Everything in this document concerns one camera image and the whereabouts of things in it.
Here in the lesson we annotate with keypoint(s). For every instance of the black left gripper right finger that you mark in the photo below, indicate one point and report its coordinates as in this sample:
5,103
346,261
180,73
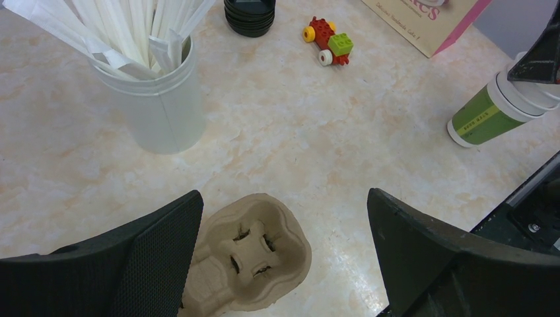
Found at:
432,268

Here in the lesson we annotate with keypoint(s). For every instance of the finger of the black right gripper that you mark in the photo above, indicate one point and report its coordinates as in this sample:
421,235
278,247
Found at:
540,64

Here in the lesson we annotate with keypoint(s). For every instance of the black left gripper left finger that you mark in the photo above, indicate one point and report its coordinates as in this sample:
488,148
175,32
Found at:
137,269

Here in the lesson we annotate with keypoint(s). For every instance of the brown cardboard cup carrier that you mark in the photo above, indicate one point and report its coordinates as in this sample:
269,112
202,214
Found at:
247,256

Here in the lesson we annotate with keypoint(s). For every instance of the beige pink cake bag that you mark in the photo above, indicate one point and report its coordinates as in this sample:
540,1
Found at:
430,26

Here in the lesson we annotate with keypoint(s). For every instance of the white straw holder cup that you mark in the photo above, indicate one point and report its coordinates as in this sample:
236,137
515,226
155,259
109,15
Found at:
165,115

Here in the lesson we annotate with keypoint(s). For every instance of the red green toy car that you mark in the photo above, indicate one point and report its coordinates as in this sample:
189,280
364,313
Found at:
334,49

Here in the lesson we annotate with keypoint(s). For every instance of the white wrapped straws bundle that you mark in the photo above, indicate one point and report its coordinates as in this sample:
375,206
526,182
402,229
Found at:
137,40

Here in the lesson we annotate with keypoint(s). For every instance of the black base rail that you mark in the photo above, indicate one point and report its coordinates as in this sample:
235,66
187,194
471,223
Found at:
529,217

